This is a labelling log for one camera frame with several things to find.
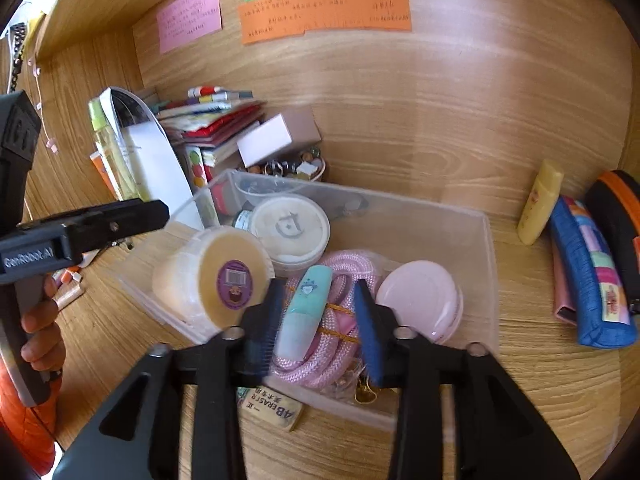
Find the pink lip balm stick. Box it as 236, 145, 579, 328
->
53, 280, 85, 311

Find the pink rope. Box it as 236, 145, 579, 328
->
267, 250, 386, 391

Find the teal small tube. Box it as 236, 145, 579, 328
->
274, 264, 333, 361

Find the orange sticky note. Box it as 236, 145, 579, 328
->
239, 0, 412, 46

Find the small yellow lotion bottle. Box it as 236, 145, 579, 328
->
516, 159, 564, 246

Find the white rectangular box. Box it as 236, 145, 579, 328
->
238, 106, 321, 167

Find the yellow green spray bottle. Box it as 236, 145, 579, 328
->
88, 99, 142, 200

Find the black orange zip case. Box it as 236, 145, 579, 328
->
585, 170, 640, 315

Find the orange sunscreen tube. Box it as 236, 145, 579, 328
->
90, 151, 118, 200

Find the clear plastic storage bin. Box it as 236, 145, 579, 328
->
117, 170, 499, 430

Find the pink round compact case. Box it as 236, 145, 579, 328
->
375, 260, 463, 344

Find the white eraser block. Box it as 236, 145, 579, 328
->
238, 386, 304, 432

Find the blue patchwork pouch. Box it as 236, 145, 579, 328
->
549, 196, 638, 349

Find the pink sticky note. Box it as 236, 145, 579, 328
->
156, 0, 222, 54

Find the orange jacket sleeve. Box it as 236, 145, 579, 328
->
1, 368, 62, 476

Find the stack of books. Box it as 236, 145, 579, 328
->
134, 91, 265, 193

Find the white round cream jar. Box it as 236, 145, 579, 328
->
248, 194, 331, 278

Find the person left hand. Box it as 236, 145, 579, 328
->
21, 276, 66, 372

